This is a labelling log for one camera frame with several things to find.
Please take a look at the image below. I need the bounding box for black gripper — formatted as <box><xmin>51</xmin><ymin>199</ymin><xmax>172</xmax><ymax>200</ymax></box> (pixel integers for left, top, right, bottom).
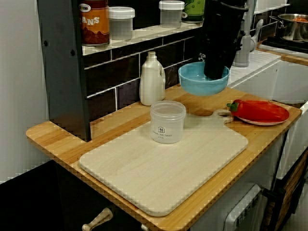
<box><xmin>202</xmin><ymin>0</ymin><xmax>248</xmax><ymax>80</ymax></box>

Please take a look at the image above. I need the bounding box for light blue bowl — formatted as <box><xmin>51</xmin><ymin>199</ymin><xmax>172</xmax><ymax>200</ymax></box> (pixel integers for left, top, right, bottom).
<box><xmin>178</xmin><ymin>62</ymin><xmax>230</xmax><ymax>96</ymax></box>

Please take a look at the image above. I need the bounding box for clear plastic jar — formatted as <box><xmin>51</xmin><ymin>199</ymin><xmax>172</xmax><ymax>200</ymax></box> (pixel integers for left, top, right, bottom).
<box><xmin>150</xmin><ymin>100</ymin><xmax>186</xmax><ymax>144</ymax></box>

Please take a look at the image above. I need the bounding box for grey toy faucet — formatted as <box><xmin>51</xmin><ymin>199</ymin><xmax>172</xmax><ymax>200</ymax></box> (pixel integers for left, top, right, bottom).
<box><xmin>232</xmin><ymin>0</ymin><xmax>265</xmax><ymax>68</ymax></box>

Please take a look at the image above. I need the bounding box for white toy kitchen cabinet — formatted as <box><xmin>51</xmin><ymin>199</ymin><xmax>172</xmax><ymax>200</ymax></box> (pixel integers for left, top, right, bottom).
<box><xmin>190</xmin><ymin>48</ymin><xmax>308</xmax><ymax>231</ymax></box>

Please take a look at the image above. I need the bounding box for red toy pepper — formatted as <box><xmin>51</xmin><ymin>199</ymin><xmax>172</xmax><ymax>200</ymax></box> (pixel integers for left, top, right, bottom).
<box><xmin>226</xmin><ymin>99</ymin><xmax>286</xmax><ymax>121</ymax></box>

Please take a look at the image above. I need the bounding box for green peas can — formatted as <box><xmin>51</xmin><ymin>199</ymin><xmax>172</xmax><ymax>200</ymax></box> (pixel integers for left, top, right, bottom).
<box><xmin>181</xmin><ymin>0</ymin><xmax>206</xmax><ymax>24</ymax></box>

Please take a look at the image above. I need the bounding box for black stove top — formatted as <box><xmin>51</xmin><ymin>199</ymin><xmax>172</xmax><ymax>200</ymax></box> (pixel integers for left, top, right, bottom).
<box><xmin>261</xmin><ymin>35</ymin><xmax>308</xmax><ymax>53</ymax></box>

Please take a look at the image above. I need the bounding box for red plate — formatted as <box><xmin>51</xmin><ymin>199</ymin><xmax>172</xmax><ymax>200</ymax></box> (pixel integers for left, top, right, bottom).
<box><xmin>232</xmin><ymin>101</ymin><xmax>290</xmax><ymax>126</ymax></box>

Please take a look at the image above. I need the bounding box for clear jar with white lid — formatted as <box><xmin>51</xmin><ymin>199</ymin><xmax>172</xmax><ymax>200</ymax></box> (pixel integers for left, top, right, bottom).
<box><xmin>158</xmin><ymin>0</ymin><xmax>185</xmax><ymax>29</ymax></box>
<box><xmin>108</xmin><ymin>6</ymin><xmax>135</xmax><ymax>41</ymax></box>

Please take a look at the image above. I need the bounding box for white detergent bottle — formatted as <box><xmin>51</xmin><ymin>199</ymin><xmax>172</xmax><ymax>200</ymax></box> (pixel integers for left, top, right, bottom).
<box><xmin>139</xmin><ymin>51</ymin><xmax>166</xmax><ymax>106</ymax></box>

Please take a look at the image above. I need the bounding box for steel cooking pot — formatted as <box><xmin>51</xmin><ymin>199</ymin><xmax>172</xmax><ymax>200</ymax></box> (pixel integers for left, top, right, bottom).
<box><xmin>269</xmin><ymin>13</ymin><xmax>308</xmax><ymax>43</ymax></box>

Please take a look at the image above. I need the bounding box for pale wooden cutting board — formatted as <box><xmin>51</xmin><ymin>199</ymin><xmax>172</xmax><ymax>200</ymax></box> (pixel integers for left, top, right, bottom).
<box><xmin>78</xmin><ymin>109</ymin><xmax>249</xmax><ymax>218</ymax></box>

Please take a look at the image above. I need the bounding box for wooden crate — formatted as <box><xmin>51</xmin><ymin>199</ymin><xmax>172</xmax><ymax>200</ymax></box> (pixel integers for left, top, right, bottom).
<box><xmin>263</xmin><ymin>148</ymin><xmax>308</xmax><ymax>231</ymax></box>

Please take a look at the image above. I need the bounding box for orange beans can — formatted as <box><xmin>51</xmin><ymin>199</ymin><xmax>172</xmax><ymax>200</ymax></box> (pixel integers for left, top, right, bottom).
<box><xmin>78</xmin><ymin>0</ymin><xmax>110</xmax><ymax>47</ymax></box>

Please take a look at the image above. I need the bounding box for white toy oven door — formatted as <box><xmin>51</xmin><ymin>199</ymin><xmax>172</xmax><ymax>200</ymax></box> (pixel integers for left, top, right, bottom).
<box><xmin>225</xmin><ymin>184</ymin><xmax>263</xmax><ymax>231</ymax></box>

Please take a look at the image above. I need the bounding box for dark grey shelf unit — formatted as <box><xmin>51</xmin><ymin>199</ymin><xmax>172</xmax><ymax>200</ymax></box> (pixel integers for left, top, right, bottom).
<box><xmin>37</xmin><ymin>0</ymin><xmax>217</xmax><ymax>141</ymax></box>

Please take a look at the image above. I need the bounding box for wooden drawer knob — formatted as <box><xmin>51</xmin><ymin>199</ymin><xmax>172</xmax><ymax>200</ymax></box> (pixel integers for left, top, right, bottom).
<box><xmin>81</xmin><ymin>208</ymin><xmax>113</xmax><ymax>231</ymax></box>

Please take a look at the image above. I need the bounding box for black cabinet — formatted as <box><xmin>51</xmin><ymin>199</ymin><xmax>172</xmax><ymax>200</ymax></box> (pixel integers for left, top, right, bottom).
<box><xmin>0</xmin><ymin>160</ymin><xmax>145</xmax><ymax>231</ymax></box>

